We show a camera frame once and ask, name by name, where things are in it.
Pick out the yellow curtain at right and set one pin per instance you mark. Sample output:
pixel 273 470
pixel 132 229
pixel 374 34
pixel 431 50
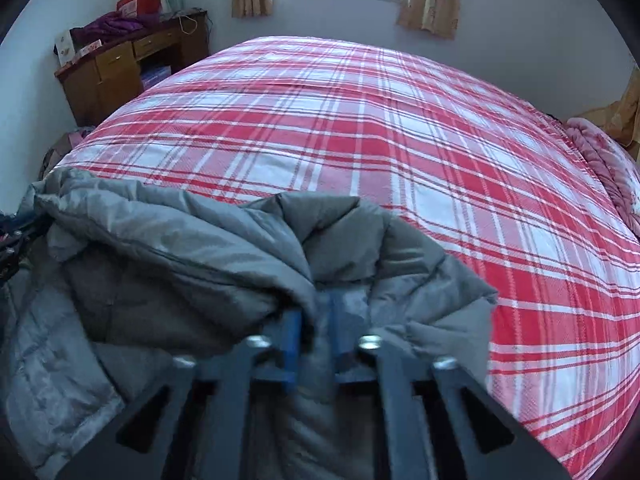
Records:
pixel 620 119

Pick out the grey puffer jacket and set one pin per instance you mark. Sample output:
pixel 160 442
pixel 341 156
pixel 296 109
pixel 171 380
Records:
pixel 130 276

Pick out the white red box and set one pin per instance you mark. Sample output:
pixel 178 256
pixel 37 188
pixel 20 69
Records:
pixel 64 47

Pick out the wooden desk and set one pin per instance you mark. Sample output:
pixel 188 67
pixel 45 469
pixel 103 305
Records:
pixel 111 76

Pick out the red plaid bed sheet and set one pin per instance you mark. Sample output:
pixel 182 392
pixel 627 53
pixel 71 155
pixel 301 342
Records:
pixel 494 180

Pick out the pink folded blanket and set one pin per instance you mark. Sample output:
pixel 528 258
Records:
pixel 618 173

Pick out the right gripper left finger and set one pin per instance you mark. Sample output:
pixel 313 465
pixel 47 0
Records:
pixel 192 421

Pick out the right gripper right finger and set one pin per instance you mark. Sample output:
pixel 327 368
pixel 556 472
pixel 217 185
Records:
pixel 431 418

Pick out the purple garment on desk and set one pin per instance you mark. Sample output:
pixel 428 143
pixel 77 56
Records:
pixel 110 27

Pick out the red gift bag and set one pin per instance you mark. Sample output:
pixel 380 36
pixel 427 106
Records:
pixel 137 8

